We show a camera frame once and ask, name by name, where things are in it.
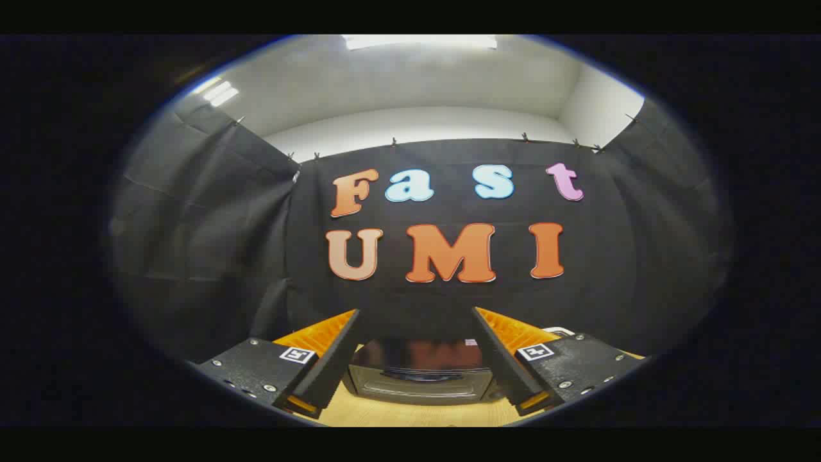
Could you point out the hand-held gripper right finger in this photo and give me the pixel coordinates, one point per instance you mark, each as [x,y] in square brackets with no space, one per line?
[497,359]

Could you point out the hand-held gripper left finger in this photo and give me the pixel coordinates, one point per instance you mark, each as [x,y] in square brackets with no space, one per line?
[333,362]

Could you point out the black toaster oven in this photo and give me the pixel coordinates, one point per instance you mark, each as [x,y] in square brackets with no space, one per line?
[420,378]

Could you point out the black backdrop cloth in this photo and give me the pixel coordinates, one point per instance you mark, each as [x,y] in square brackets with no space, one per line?
[211,244]

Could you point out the small ceiling light panel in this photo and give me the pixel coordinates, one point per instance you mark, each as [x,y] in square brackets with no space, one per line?
[217,92]

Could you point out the long ceiling light panel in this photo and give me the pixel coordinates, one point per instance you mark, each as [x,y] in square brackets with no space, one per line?
[420,42]

